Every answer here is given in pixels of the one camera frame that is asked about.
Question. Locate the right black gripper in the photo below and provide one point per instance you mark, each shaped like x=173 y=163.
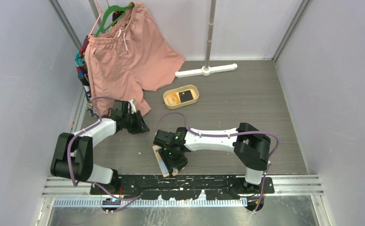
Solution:
x=170 y=164

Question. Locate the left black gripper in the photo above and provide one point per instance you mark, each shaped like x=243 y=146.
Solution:
x=140 y=127

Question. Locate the beige leather card holder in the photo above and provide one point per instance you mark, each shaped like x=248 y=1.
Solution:
x=164 y=170

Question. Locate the gold credit card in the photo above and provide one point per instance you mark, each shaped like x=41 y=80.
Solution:
x=173 y=99

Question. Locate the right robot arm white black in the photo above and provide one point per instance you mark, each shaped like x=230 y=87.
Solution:
x=250 y=145

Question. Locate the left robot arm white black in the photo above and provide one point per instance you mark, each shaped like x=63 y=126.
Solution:
x=73 y=156

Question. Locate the black card in tray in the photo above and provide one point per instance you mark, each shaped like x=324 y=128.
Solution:
x=185 y=96

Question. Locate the beige oval tray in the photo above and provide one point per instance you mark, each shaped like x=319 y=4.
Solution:
x=193 y=89

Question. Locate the pink shorts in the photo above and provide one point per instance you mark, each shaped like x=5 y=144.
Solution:
x=131 y=57

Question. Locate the white rack stand base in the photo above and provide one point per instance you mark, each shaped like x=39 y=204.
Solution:
x=206 y=71

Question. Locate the colourful patterned garment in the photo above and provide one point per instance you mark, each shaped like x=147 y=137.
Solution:
x=83 y=74

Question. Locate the green clothes hanger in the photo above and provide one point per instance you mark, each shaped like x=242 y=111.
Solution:
x=109 y=13

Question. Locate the pink clothes hanger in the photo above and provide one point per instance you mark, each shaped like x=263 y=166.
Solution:
x=97 y=13

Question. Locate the grey metal rack pole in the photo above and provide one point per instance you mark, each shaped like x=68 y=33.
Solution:
x=206 y=66

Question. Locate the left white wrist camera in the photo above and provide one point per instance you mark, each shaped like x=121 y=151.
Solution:
x=132 y=106

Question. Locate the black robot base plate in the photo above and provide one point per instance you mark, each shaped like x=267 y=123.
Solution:
x=185 y=187

